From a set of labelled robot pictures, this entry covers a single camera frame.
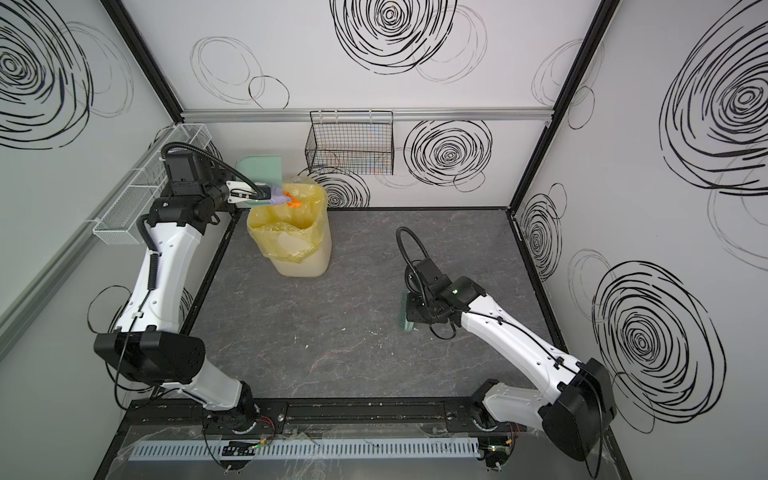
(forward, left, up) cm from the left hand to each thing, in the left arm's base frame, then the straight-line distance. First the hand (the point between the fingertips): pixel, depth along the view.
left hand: (219, 169), depth 73 cm
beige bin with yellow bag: (-7, -17, -18) cm, 26 cm away
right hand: (-24, -48, -26) cm, 60 cm away
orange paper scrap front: (+5, -13, -16) cm, 22 cm away
